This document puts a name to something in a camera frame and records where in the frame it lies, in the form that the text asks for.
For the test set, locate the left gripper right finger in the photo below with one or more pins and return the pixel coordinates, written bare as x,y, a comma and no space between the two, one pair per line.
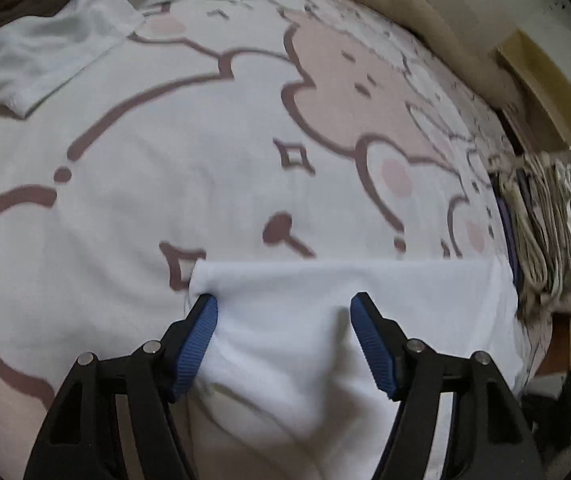
488,437

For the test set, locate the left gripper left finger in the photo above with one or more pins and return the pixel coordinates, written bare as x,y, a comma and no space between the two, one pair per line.
80,437

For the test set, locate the white t-shirt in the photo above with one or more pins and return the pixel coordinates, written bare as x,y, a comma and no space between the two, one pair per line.
284,390

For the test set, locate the stack of folded clothes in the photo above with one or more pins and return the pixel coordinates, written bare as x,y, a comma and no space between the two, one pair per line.
537,191

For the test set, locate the bear print bed sheet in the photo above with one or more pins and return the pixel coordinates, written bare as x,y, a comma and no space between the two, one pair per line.
225,131

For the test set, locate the pale grey t-shirt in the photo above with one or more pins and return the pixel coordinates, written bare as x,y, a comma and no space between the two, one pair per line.
38,55

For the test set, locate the beige fleece blanket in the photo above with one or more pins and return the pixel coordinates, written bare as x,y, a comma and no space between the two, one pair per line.
481,73

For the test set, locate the wooden wall shelf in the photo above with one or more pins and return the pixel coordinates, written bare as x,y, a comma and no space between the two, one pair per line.
547,93

